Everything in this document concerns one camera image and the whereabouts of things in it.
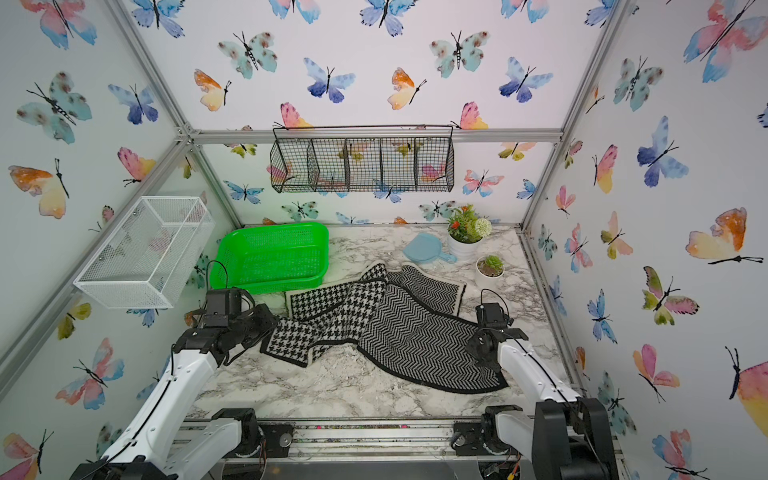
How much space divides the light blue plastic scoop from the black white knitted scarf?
0.14 metres

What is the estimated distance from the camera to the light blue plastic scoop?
1125 mm

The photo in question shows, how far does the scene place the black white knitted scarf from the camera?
2.76 feet
